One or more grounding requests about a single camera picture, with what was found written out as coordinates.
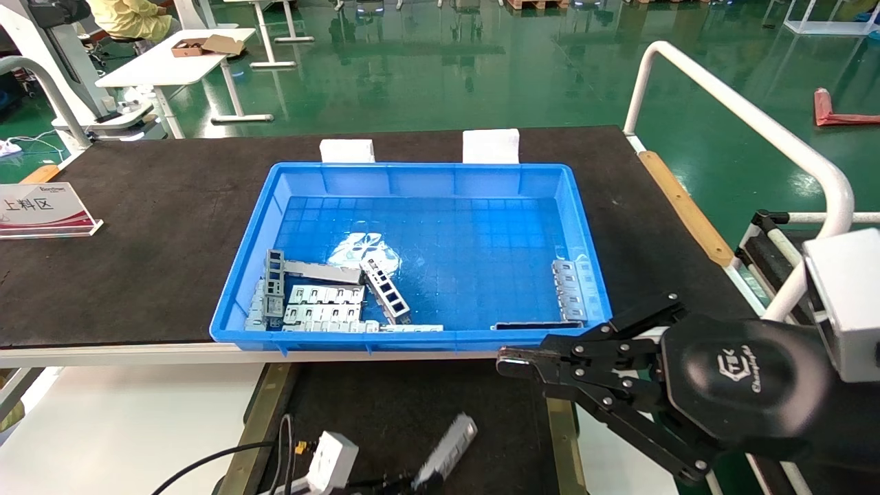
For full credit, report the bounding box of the grey notched metal part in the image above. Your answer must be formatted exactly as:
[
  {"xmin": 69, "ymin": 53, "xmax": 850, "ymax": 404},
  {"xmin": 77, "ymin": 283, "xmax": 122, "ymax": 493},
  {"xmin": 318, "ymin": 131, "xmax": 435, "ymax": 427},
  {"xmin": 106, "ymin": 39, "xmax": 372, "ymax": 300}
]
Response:
[{"xmin": 552, "ymin": 259, "xmax": 607, "ymax": 324}]

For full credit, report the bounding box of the long grey metal channel part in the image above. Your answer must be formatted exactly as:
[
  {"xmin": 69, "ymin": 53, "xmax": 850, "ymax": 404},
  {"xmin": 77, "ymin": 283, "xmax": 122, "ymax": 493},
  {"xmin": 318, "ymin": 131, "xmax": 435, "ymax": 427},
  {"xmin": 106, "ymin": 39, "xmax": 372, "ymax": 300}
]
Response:
[{"xmin": 411, "ymin": 413, "xmax": 479, "ymax": 490}]

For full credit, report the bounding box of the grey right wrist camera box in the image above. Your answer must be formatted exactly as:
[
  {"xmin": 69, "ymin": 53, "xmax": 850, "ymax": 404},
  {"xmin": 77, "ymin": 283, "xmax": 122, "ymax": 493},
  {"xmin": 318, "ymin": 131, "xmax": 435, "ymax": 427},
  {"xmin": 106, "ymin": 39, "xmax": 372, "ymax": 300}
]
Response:
[{"xmin": 803, "ymin": 228, "xmax": 880, "ymax": 384}]

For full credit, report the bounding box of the wooden edge strip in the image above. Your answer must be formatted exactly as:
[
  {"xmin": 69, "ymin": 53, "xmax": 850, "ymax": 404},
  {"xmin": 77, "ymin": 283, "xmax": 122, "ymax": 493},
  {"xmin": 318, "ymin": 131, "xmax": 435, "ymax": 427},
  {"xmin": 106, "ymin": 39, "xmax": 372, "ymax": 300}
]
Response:
[
  {"xmin": 638, "ymin": 150, "xmax": 735, "ymax": 267},
  {"xmin": 19, "ymin": 164, "xmax": 63, "ymax": 185}
]

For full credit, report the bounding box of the grey tubular railing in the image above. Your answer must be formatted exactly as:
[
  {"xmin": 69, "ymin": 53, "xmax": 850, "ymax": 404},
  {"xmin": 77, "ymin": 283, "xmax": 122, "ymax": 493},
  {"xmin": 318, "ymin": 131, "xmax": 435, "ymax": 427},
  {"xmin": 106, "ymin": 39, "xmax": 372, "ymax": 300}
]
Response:
[{"xmin": 0, "ymin": 55, "xmax": 94, "ymax": 153}]

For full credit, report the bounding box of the grey ladder-shaped metal bracket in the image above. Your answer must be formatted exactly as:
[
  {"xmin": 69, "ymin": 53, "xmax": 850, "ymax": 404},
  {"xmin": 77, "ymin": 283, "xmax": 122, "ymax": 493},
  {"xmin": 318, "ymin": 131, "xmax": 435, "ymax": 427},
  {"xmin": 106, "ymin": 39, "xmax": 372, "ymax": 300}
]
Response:
[{"xmin": 264, "ymin": 249, "xmax": 287, "ymax": 328}]

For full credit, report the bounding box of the acrylic sign with red print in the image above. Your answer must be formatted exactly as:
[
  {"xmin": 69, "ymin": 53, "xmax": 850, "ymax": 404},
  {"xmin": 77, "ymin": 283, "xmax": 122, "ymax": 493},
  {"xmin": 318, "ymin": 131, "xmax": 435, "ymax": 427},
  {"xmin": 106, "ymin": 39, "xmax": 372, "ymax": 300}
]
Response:
[{"xmin": 0, "ymin": 182, "xmax": 104, "ymax": 239}]

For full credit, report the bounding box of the white table with cardboard box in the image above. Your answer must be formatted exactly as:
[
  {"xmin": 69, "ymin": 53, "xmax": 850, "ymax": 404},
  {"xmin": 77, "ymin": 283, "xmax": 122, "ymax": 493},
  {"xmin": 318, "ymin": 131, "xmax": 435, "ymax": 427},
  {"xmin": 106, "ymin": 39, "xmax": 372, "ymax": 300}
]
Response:
[{"xmin": 96, "ymin": 27, "xmax": 274, "ymax": 138}]

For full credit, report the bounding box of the flat grey metal bar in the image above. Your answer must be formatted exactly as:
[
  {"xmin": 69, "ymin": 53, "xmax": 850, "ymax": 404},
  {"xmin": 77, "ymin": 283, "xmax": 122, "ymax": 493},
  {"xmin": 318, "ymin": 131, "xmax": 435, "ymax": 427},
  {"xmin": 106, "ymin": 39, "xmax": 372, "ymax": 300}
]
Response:
[{"xmin": 284, "ymin": 259, "xmax": 364, "ymax": 285}]

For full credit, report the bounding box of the red object on floor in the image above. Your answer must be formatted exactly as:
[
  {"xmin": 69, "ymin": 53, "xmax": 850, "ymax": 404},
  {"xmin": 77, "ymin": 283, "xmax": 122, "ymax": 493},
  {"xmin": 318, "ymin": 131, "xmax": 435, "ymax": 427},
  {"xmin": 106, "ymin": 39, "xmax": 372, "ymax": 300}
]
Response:
[{"xmin": 815, "ymin": 88, "xmax": 880, "ymax": 127}]

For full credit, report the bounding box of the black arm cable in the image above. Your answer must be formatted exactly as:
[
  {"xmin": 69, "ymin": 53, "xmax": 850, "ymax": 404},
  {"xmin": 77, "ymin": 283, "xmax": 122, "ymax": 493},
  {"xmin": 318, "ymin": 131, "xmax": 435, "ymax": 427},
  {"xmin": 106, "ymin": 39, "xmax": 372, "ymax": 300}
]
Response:
[{"xmin": 150, "ymin": 412, "xmax": 311, "ymax": 495}]

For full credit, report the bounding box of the large blue plastic bin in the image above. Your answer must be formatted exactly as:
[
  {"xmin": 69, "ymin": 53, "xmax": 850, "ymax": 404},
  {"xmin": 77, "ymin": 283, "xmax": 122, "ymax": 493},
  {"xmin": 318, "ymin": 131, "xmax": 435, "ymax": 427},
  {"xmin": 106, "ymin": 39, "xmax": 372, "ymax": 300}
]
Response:
[{"xmin": 210, "ymin": 162, "xmax": 615, "ymax": 355}]

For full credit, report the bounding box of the long thin metal strip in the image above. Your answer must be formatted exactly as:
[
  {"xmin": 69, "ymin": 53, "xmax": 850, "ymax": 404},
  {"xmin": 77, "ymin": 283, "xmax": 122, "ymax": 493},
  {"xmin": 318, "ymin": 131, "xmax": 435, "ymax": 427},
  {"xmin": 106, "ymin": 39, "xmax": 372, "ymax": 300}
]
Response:
[{"xmin": 280, "ymin": 321, "xmax": 445, "ymax": 334}]

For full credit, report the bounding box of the dark thin metal strip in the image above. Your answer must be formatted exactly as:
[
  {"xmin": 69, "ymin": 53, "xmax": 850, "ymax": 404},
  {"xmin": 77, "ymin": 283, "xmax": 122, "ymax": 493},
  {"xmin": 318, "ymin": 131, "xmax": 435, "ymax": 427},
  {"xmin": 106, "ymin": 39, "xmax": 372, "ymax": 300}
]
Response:
[{"xmin": 491, "ymin": 320, "xmax": 585, "ymax": 331}]

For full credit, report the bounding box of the white floor frame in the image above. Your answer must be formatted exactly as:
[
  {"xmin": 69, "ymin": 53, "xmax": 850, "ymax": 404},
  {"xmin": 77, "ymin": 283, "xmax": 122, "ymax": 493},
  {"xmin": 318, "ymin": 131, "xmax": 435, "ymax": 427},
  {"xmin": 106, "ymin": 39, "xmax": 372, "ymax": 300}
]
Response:
[{"xmin": 784, "ymin": 0, "xmax": 880, "ymax": 36}]

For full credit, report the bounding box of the metal part with square holes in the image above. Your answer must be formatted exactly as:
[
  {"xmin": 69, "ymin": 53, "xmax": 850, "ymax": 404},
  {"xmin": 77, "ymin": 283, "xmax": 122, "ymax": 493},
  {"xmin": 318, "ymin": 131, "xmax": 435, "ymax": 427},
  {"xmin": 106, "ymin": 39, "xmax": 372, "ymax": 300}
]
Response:
[{"xmin": 359, "ymin": 256, "xmax": 413, "ymax": 325}]

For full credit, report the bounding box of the white table frame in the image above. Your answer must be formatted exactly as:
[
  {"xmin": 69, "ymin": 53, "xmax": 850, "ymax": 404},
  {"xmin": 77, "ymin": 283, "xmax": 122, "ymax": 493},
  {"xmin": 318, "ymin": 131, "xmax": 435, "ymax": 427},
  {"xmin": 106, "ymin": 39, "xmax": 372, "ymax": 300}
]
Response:
[{"xmin": 223, "ymin": 0, "xmax": 316, "ymax": 69}]

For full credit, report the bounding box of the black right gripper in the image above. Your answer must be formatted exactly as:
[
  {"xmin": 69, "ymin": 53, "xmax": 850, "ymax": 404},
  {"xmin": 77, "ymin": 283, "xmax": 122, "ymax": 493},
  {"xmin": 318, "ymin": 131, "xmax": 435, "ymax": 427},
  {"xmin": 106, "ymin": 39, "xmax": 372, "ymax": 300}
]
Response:
[{"xmin": 496, "ymin": 292, "xmax": 837, "ymax": 485}]

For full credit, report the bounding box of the black container with brass frame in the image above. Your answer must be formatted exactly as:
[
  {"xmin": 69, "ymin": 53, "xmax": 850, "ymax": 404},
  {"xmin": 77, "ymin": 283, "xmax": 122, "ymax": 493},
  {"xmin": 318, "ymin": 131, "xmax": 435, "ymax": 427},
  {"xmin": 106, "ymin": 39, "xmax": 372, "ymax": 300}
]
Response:
[{"xmin": 219, "ymin": 357, "xmax": 582, "ymax": 495}]

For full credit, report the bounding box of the white slotted metal plate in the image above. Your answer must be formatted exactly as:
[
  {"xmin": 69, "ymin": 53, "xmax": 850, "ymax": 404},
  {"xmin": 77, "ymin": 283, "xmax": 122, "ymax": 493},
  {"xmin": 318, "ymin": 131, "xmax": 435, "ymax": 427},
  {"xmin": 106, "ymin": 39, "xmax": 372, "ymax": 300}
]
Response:
[
  {"xmin": 282, "ymin": 305, "xmax": 363, "ymax": 325},
  {"xmin": 287, "ymin": 285, "xmax": 366, "ymax": 307}
]

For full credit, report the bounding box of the person in yellow gown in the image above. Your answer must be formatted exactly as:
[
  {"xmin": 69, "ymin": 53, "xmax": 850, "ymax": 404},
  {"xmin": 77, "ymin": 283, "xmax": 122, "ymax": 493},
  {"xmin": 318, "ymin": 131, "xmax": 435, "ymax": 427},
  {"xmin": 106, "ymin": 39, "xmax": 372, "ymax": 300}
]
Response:
[{"xmin": 86, "ymin": 0, "xmax": 174, "ymax": 43}]

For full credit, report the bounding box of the white foam block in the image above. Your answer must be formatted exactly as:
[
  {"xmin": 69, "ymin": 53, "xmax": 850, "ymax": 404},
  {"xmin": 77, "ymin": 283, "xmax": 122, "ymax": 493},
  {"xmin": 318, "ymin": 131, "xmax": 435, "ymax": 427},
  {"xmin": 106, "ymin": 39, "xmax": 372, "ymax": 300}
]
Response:
[
  {"xmin": 320, "ymin": 139, "xmax": 376, "ymax": 164},
  {"xmin": 463, "ymin": 129, "xmax": 520, "ymax": 164}
]

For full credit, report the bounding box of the white tubular railing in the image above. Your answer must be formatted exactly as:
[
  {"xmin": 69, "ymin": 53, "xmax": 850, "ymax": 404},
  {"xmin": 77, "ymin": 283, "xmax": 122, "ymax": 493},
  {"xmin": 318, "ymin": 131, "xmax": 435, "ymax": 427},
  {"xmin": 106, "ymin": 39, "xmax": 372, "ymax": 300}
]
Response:
[{"xmin": 622, "ymin": 40, "xmax": 857, "ymax": 324}]

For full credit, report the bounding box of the grey stacked clip part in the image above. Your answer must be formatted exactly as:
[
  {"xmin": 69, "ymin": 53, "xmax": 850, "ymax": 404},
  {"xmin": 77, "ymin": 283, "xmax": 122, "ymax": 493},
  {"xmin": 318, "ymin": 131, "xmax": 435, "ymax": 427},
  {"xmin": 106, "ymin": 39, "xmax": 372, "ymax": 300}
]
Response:
[{"xmin": 245, "ymin": 278, "xmax": 270, "ymax": 332}]

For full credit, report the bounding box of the black bracket with white roller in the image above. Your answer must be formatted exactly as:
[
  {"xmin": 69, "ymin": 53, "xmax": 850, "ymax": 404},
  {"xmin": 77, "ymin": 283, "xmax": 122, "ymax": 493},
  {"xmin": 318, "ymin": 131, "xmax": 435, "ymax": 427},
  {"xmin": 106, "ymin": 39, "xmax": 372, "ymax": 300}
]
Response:
[{"xmin": 736, "ymin": 210, "xmax": 809, "ymax": 307}]

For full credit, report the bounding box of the open cardboard box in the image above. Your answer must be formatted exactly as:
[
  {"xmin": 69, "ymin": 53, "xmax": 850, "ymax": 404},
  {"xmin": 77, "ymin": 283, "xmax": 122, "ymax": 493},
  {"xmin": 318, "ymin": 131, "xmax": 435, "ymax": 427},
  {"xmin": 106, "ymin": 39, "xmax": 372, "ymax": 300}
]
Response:
[{"xmin": 171, "ymin": 34, "xmax": 245, "ymax": 58}]

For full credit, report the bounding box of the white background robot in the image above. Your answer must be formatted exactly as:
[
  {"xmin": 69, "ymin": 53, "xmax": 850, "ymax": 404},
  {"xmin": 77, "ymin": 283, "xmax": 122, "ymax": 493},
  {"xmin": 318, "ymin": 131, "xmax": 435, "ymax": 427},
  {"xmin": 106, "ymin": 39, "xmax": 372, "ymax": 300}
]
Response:
[{"xmin": 0, "ymin": 0, "xmax": 157, "ymax": 142}]

